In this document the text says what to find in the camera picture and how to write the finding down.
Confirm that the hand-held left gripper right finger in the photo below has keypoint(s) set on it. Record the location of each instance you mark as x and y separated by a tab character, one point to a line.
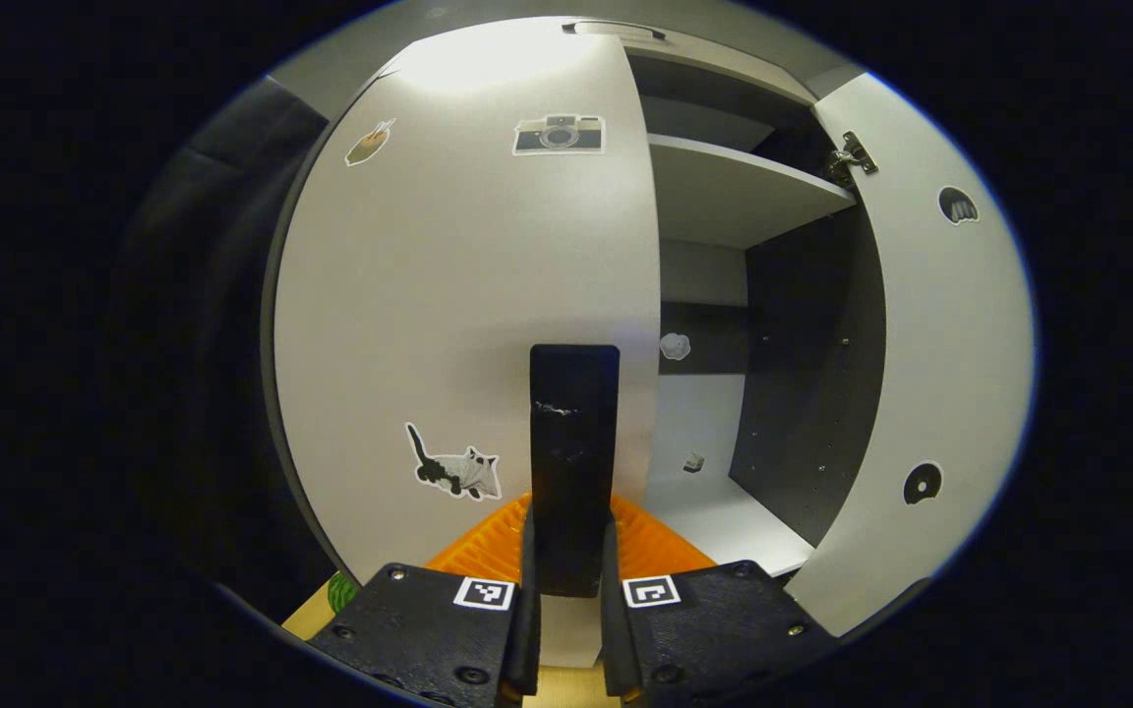
611	639

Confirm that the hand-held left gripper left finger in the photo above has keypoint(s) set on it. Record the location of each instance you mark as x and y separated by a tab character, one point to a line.
530	639

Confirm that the white double-door shoe cabinet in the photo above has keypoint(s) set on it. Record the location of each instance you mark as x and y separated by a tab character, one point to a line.
803	374

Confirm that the white door with camera sticker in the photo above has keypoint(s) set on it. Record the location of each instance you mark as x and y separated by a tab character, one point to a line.
448	295

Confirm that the metal door hinge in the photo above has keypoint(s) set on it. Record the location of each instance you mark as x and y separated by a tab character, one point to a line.
852	157

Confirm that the watermelon slice toy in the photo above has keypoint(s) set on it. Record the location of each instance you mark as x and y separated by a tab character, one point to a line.
341	593

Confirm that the white inner shelf board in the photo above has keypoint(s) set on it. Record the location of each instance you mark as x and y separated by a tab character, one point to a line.
724	192

